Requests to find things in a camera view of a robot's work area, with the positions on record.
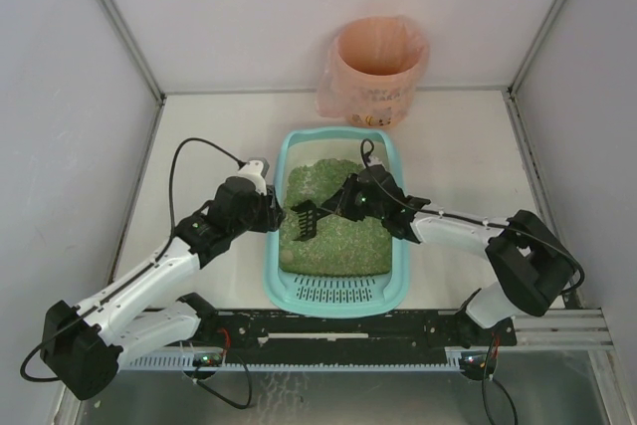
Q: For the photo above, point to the light blue cable duct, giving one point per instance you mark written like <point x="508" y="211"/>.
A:
<point x="211" y="359"/>

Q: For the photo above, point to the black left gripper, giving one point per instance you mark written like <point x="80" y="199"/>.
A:
<point x="272" y="212"/>

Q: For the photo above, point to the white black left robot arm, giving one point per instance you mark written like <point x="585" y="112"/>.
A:
<point x="86" y="344"/>

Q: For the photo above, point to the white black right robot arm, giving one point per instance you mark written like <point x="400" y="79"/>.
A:
<point x="531" y="266"/>

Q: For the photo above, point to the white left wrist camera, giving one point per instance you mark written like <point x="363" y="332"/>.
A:
<point x="255" y="170"/>

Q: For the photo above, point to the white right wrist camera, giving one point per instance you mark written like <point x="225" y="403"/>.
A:
<point x="373" y="161"/>

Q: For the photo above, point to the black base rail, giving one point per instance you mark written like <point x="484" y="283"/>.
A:
<point x="395" y="330"/>

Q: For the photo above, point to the orange lined waste bin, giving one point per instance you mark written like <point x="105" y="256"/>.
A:
<point x="372" y="70"/>

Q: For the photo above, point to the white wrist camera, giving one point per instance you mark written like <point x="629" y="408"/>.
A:
<point x="373" y="161"/>
<point x="255" y="170"/>

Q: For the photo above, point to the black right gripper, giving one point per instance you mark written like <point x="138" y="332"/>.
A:
<point x="333" y="202"/>

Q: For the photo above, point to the black litter scoop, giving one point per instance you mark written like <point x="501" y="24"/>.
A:
<point x="309" y="213"/>

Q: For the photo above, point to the pale green litter clump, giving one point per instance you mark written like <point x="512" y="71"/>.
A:
<point x="287" y="255"/>

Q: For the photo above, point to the teal litter box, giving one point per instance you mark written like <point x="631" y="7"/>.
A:
<point x="334" y="297"/>

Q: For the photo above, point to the green cat litter pellets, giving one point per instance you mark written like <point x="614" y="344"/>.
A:
<point x="341" y="248"/>

